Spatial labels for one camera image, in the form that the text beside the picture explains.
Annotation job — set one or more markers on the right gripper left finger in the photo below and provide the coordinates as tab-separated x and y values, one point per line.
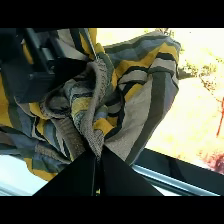
76	180

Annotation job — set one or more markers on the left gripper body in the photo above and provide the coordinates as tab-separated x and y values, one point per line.
33	83

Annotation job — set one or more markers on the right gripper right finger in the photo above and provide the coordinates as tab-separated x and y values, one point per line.
123	181

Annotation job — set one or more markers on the yellow grey striped garment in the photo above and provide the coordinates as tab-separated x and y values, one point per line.
140	86

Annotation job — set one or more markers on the silver frame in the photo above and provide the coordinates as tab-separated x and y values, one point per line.
173	182

